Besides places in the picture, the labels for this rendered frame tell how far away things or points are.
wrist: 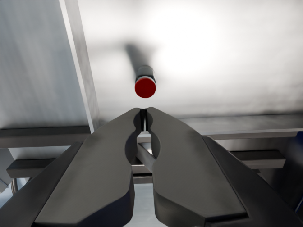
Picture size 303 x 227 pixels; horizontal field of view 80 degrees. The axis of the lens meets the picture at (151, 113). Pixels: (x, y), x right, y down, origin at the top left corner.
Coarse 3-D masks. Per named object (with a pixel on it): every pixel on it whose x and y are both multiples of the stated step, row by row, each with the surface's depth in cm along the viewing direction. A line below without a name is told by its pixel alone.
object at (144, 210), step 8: (136, 176) 27; (144, 176) 27; (136, 184) 26; (144, 184) 26; (152, 184) 26; (136, 192) 31; (144, 192) 31; (152, 192) 31; (136, 200) 32; (144, 200) 32; (152, 200) 32; (136, 208) 33; (144, 208) 33; (152, 208) 34; (136, 216) 35; (144, 216) 35; (152, 216) 35; (128, 224) 36; (136, 224) 36; (144, 224) 36; (152, 224) 36; (160, 224) 36
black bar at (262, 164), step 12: (240, 156) 26; (252, 156) 26; (264, 156) 26; (276, 156) 26; (12, 168) 26; (24, 168) 26; (36, 168) 26; (132, 168) 26; (144, 168) 26; (252, 168) 26
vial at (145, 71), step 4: (140, 68) 20; (144, 68) 19; (148, 68) 20; (152, 68) 21; (140, 72) 19; (144, 72) 18; (148, 72) 18; (152, 72) 19; (136, 76) 19; (140, 76) 18; (144, 76) 17; (148, 76) 18; (152, 76) 18; (136, 80) 18
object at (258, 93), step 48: (96, 0) 18; (144, 0) 18; (192, 0) 18; (240, 0) 18; (288, 0) 18; (96, 48) 20; (144, 48) 20; (192, 48) 20; (240, 48) 20; (288, 48) 20; (96, 96) 23; (192, 96) 23; (240, 96) 23; (288, 96) 23
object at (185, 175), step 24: (168, 120) 10; (168, 144) 8; (192, 144) 8; (168, 168) 7; (192, 168) 7; (216, 168) 7; (168, 192) 6; (192, 192) 6; (216, 192) 6; (168, 216) 6; (192, 216) 6; (216, 216) 5; (240, 216) 5
